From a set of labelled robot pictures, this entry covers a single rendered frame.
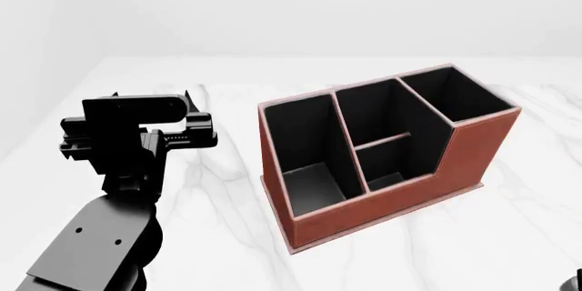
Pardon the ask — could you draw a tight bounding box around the brown leather desk caddy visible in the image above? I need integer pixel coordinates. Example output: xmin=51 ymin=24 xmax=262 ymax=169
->
xmin=256 ymin=62 xmax=523 ymax=256

